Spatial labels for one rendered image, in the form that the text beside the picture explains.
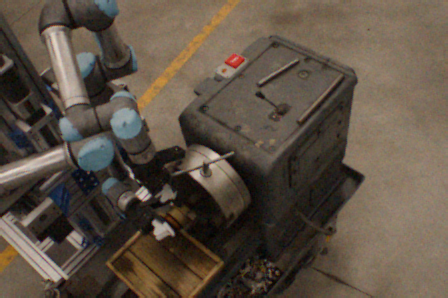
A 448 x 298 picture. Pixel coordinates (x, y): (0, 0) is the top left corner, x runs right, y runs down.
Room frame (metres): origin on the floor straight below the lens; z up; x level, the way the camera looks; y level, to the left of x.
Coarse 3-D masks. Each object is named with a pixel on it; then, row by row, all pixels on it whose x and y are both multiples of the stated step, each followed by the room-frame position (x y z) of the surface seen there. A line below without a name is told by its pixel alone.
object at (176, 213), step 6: (174, 210) 0.86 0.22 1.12; (180, 210) 0.85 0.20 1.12; (186, 210) 0.86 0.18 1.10; (168, 216) 0.84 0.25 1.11; (174, 216) 0.84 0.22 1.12; (180, 216) 0.83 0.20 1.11; (186, 216) 0.83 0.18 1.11; (168, 222) 0.82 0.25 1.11; (174, 222) 0.82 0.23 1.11; (180, 222) 0.82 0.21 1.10; (186, 222) 0.82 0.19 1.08; (174, 228) 0.80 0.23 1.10; (180, 228) 0.81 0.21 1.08
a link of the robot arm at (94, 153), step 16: (64, 144) 1.01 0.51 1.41; (80, 144) 0.98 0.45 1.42; (96, 144) 0.97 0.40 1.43; (112, 144) 1.00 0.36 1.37; (32, 160) 0.99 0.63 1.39; (48, 160) 0.97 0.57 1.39; (64, 160) 0.97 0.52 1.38; (80, 160) 0.94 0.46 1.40; (96, 160) 0.95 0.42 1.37; (0, 176) 0.96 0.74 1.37; (16, 176) 0.95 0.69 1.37; (32, 176) 0.95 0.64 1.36; (0, 192) 0.93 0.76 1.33
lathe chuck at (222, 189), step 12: (192, 156) 0.99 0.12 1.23; (204, 156) 0.98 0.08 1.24; (168, 168) 1.02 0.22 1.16; (180, 168) 0.95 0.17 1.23; (216, 168) 0.92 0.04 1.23; (192, 180) 0.91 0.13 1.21; (204, 180) 0.89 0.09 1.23; (216, 180) 0.88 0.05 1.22; (228, 180) 0.89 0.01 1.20; (204, 192) 0.87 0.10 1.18; (216, 192) 0.85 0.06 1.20; (228, 192) 0.85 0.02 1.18; (216, 204) 0.83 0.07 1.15; (228, 204) 0.82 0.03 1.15; (240, 204) 0.84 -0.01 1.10; (228, 216) 0.80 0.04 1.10
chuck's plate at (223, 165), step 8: (200, 152) 1.00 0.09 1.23; (208, 152) 0.99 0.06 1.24; (224, 160) 0.95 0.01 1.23; (224, 168) 0.92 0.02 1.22; (232, 168) 0.92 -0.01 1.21; (232, 176) 0.90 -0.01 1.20; (240, 184) 0.88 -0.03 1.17; (240, 192) 0.86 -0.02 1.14; (248, 192) 0.87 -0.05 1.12; (248, 200) 0.86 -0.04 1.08
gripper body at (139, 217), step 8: (136, 200) 0.94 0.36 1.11; (128, 208) 0.92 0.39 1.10; (136, 208) 0.92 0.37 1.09; (144, 208) 0.91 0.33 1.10; (152, 208) 0.89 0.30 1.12; (128, 216) 0.90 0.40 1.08; (136, 216) 0.87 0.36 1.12; (144, 216) 0.86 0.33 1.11; (136, 224) 0.84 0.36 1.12; (144, 224) 0.83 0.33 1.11; (144, 232) 0.83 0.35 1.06
